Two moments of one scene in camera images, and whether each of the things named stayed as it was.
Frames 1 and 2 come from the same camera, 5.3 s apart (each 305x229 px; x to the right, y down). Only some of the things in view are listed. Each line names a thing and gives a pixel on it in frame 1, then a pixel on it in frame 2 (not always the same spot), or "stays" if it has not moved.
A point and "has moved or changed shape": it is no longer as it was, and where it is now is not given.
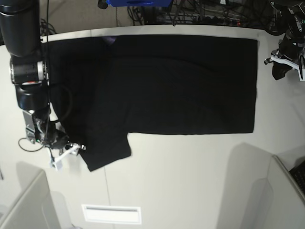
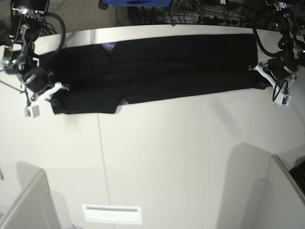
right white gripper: [276, 57] -> [260, 68]
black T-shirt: [104, 88] has moved or changed shape
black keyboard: [298, 172] stays
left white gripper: [74, 149] -> [46, 95]
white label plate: [120, 214] stays
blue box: [112, 3] stays
